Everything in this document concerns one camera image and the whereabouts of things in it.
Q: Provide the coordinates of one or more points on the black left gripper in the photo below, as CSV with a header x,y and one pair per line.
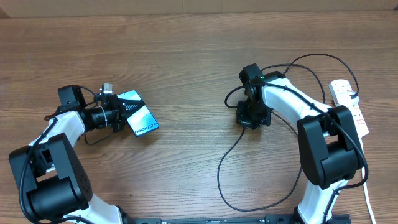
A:
x,y
119,109

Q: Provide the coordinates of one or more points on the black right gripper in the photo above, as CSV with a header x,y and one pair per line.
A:
x,y
245,122

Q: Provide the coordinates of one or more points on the Galaxy S24+ smartphone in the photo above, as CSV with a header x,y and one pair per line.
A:
x,y
143,121

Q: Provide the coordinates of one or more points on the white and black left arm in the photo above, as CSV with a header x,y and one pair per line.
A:
x,y
52,183

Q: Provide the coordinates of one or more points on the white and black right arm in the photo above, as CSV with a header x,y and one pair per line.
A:
x,y
330,148

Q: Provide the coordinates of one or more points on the white charger plug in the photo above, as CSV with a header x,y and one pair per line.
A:
x,y
346,98

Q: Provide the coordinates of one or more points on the white power strip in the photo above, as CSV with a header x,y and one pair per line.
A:
x,y
343,85

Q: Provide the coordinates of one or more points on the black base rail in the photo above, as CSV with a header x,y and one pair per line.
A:
x,y
202,221

